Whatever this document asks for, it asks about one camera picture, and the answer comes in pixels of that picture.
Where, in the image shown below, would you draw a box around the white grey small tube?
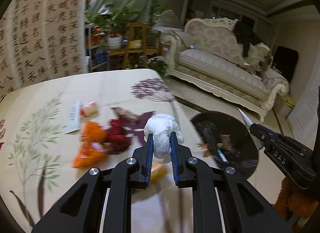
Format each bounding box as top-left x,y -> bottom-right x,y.
238,108 -> 253,128

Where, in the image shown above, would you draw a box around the red orange plastic bag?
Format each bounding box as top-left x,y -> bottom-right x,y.
72,141 -> 108,168

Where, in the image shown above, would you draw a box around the dark red satin cloth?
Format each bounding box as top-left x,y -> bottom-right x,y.
104,119 -> 131,155

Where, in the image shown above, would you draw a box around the orange snack wrapper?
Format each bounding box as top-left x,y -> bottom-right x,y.
150,162 -> 168,184

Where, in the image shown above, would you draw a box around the white red small bottle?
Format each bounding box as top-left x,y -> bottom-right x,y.
80,100 -> 98,117

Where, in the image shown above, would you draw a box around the white plastic bag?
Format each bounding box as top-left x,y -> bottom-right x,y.
144,114 -> 184,159

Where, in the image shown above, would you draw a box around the white red sachet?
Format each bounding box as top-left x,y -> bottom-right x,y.
220,134 -> 232,150

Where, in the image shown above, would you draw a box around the white teal paper box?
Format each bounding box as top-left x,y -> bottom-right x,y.
217,149 -> 228,163

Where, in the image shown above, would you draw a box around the black trash bin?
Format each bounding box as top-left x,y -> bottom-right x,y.
191,111 -> 259,179

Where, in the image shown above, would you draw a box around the black television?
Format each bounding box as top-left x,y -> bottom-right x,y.
272,46 -> 299,83

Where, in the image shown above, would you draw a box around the floral cream tablecloth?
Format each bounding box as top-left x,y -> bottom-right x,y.
1,69 -> 203,232

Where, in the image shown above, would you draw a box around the ornate cream sofa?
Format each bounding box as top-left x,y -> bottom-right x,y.
160,18 -> 290,122

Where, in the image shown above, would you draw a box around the black garment on sofa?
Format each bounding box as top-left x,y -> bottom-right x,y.
233,16 -> 262,58

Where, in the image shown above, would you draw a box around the small floor plant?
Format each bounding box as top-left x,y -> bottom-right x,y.
148,57 -> 168,78

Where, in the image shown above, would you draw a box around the metal shelf rack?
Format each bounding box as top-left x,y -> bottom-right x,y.
85,23 -> 110,72

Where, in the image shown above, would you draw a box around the wooden plant stand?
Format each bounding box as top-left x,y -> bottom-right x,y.
107,22 -> 161,69

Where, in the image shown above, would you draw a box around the tall green plant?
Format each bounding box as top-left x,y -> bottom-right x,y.
147,0 -> 166,46

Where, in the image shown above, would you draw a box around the potted plant white pot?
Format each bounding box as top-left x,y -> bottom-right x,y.
85,0 -> 140,51

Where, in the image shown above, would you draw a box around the calligraphy wall scrolls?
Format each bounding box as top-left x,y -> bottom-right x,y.
1,0 -> 88,99

